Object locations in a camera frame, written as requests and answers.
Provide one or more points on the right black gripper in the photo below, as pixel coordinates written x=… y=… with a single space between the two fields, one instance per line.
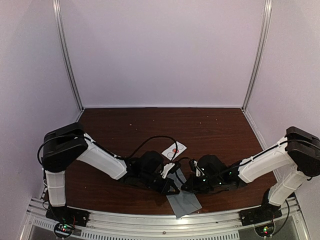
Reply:
x=193 y=187

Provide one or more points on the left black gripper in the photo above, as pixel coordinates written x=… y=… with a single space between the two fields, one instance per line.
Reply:
x=164 y=188

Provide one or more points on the grey envelope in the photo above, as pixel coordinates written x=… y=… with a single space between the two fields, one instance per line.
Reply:
x=184 y=203

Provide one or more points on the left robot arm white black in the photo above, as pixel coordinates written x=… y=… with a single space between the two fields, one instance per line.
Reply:
x=66 y=145

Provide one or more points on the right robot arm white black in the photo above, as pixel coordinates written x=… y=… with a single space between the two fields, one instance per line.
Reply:
x=298 y=149

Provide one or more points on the white sticker sheet with seals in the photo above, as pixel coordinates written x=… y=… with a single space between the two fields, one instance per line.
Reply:
x=174 y=151

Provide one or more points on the right circuit board with leds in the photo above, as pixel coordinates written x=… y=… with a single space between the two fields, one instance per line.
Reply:
x=265 y=230

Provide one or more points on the circuit board with leds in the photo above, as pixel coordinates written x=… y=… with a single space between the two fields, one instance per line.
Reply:
x=62 y=230
x=265 y=230

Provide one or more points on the left circuit board with leds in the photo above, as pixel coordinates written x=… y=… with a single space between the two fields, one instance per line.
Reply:
x=62 y=230

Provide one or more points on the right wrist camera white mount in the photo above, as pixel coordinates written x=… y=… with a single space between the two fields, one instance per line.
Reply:
x=195 y=168

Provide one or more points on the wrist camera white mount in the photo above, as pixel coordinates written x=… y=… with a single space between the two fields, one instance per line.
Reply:
x=170 y=168
x=195 y=168

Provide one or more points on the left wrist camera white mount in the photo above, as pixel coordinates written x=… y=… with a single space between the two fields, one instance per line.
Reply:
x=170 y=168

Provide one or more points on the front aluminium rail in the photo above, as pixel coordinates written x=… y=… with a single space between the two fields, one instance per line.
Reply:
x=224 y=225

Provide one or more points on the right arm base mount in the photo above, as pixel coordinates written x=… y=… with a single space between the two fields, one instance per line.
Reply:
x=259 y=214

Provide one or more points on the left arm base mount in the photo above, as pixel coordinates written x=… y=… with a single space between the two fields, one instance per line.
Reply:
x=68 y=215

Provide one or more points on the right aluminium frame post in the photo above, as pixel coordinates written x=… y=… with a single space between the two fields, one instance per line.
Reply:
x=264 y=31

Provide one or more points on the aluminium frame post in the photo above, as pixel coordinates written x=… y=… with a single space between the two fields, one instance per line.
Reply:
x=65 y=53
x=264 y=31

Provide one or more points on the left aluminium frame post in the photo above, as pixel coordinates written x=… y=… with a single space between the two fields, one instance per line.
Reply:
x=65 y=53

